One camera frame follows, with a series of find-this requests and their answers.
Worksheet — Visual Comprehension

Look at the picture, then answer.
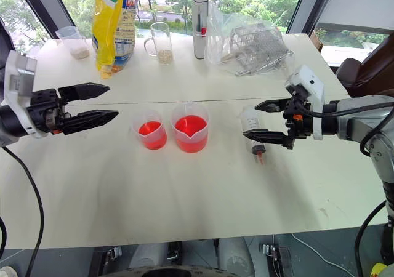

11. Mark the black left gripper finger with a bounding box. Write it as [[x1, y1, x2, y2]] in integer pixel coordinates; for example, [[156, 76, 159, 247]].
[[61, 109, 119, 136], [57, 83, 111, 102]]

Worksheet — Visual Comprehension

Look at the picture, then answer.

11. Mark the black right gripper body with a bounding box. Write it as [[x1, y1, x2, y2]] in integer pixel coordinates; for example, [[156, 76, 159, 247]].
[[282, 89, 314, 140]]

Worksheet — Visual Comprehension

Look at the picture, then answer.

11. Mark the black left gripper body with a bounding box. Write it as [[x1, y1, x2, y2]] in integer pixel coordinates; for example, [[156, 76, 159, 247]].
[[26, 88, 72, 135]]

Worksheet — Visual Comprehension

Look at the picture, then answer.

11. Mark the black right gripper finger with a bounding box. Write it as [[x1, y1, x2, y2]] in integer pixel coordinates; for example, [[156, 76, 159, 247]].
[[254, 98, 292, 113], [242, 129, 296, 150]]

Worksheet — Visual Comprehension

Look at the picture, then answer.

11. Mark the clear plastic syringe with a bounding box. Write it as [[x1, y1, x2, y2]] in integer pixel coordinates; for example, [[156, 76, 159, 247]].
[[239, 105, 267, 166]]

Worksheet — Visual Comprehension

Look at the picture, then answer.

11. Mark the clear measuring cup with grains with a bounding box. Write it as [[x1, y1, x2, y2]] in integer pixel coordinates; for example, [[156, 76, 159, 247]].
[[55, 26, 91, 60]]

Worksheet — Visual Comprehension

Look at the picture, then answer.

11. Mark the small beaker red liquid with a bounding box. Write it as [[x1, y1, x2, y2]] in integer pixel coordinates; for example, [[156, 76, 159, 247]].
[[132, 110, 169, 150]]

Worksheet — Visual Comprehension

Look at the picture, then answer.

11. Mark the large beaker red liquid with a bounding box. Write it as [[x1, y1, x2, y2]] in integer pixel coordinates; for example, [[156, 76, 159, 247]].
[[170, 102, 211, 154]]

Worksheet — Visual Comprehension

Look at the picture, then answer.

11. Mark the yellow snack bag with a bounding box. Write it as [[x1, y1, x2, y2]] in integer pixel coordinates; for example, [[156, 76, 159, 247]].
[[92, 0, 138, 81]]

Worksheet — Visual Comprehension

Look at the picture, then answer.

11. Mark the brown leather chair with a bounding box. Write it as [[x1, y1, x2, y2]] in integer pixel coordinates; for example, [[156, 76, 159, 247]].
[[334, 33, 394, 98]]

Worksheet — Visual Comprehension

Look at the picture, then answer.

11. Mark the glass mug with grains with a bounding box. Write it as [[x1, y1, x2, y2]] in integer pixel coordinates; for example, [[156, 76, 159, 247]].
[[143, 22, 174, 66]]

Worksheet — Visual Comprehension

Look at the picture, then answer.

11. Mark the tall white rectangular container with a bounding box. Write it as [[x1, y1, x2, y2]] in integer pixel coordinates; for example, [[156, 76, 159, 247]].
[[191, 0, 209, 60]]

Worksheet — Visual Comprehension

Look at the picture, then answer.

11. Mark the metal table latch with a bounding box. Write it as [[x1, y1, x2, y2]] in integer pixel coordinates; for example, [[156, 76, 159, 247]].
[[260, 242, 280, 263], [103, 245, 123, 266]]

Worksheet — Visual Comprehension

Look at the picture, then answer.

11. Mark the grey rounded robot leg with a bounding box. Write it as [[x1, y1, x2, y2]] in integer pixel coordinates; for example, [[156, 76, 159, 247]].
[[217, 236, 256, 277]]

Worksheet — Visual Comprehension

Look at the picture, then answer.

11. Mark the yellow crumpled object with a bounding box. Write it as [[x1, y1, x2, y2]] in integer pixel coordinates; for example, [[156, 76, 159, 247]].
[[370, 262, 388, 277]]

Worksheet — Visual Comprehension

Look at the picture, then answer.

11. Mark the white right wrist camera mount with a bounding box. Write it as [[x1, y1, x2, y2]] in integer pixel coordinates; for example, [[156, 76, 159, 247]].
[[284, 65, 326, 141]]

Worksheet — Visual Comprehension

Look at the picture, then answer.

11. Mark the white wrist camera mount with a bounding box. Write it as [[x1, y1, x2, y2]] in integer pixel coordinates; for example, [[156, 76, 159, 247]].
[[3, 50, 42, 139], [284, 65, 326, 141]]

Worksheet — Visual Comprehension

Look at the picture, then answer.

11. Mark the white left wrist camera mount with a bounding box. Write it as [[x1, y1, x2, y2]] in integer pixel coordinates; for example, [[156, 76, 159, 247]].
[[3, 50, 42, 139]]

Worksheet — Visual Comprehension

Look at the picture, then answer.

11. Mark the metal wire rack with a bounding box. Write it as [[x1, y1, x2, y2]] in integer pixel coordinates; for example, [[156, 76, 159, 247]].
[[226, 23, 295, 76]]

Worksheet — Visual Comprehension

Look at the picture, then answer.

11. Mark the wire rack in plastic bag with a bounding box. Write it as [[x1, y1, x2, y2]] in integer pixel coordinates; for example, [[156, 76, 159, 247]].
[[205, 2, 296, 77]]

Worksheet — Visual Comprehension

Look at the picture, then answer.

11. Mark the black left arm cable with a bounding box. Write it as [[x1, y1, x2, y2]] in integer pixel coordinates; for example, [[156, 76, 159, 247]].
[[0, 146, 46, 277]]

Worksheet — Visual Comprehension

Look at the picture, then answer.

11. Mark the white floor cable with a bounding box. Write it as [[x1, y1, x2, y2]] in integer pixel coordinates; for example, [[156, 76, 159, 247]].
[[290, 232, 356, 272]]

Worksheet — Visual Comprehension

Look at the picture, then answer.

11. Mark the black hanging cable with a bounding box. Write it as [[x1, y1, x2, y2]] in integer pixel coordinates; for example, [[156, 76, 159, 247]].
[[353, 199, 389, 277]]

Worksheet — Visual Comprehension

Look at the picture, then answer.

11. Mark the dark round robot waist ring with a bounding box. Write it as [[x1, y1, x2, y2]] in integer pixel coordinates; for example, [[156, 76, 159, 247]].
[[100, 265, 249, 277]]

